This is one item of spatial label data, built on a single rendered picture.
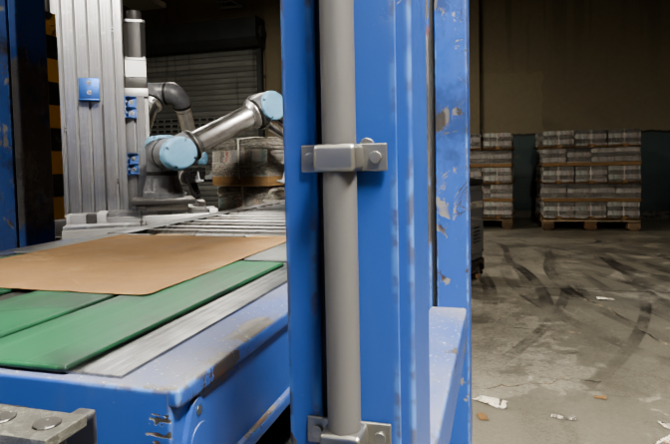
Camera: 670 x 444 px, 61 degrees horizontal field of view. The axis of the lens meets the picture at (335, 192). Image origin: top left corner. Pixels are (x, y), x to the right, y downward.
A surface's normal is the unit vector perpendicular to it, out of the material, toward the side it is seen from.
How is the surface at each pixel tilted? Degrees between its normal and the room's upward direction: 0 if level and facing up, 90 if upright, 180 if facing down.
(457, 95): 90
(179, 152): 93
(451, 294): 90
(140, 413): 90
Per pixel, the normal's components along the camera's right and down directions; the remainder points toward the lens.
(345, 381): 0.02, 0.05
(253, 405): 0.96, 0.00
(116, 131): 0.31, 0.04
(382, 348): -0.28, 0.06
